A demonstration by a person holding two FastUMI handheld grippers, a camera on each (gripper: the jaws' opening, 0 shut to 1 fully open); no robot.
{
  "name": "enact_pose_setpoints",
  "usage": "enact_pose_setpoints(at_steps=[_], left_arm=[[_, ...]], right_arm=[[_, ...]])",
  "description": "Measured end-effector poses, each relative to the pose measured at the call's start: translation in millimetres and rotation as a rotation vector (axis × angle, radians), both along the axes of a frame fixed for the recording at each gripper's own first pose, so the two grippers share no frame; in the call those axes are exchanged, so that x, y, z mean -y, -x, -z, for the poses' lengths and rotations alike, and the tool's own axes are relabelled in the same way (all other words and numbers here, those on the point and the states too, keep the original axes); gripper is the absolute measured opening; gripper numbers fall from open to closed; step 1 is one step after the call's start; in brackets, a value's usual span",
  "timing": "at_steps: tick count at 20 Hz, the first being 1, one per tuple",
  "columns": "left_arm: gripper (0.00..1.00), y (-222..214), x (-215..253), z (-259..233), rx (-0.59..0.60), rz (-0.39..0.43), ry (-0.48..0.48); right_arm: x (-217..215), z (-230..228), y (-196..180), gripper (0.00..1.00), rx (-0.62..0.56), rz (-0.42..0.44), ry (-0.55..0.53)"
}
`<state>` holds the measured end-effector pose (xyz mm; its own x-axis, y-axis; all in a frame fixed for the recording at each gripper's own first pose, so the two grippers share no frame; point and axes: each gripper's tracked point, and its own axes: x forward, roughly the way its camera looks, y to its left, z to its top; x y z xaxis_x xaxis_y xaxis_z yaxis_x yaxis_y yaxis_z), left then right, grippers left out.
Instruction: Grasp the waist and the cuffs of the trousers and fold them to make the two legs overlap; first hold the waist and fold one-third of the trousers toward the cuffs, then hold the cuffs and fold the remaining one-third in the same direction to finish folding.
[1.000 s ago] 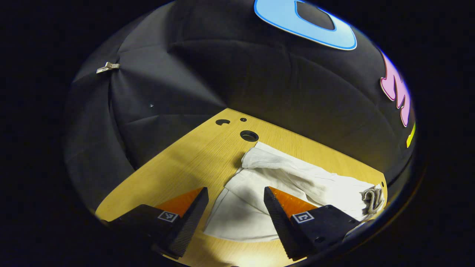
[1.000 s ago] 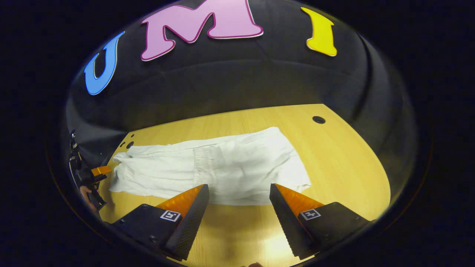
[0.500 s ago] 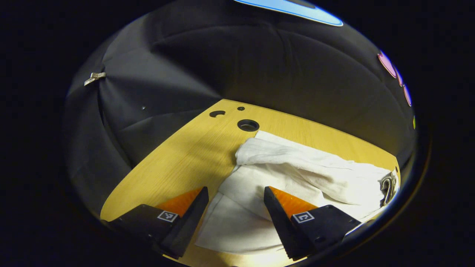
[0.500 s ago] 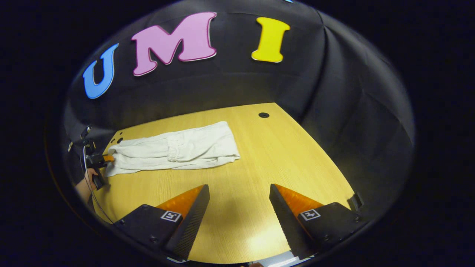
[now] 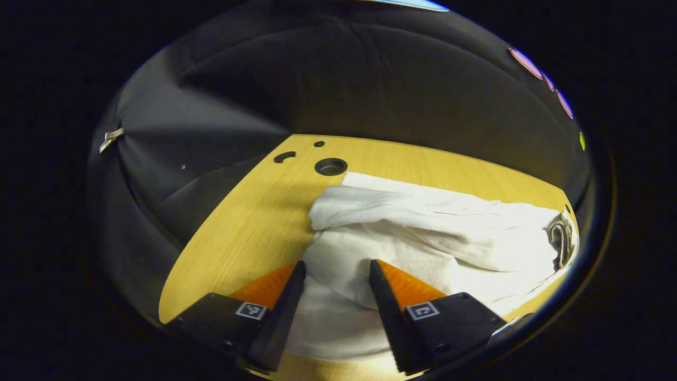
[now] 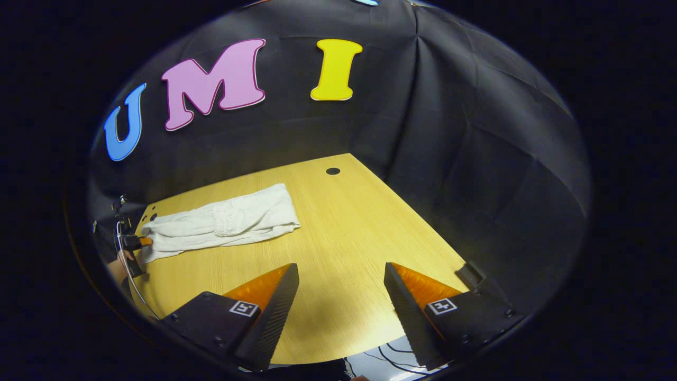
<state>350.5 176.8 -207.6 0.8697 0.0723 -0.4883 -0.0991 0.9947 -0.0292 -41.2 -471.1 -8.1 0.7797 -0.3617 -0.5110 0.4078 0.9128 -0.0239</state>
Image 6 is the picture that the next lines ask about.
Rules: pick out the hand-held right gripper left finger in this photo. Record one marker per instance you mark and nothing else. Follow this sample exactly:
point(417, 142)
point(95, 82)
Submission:
point(211, 320)

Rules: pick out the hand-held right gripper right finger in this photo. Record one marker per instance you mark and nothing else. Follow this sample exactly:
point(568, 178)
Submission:
point(410, 323)

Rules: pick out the small metal clamp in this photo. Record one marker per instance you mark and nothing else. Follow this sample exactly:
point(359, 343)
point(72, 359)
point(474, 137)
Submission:
point(121, 203)

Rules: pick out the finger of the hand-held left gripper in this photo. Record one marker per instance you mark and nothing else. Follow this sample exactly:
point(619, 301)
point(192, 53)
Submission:
point(133, 267)
point(142, 242)

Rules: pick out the white jeans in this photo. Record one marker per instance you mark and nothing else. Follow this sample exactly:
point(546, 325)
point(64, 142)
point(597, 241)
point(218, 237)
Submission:
point(232, 219)

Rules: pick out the black backdrop cloth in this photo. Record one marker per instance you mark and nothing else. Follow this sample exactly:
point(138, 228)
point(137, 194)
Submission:
point(476, 159)

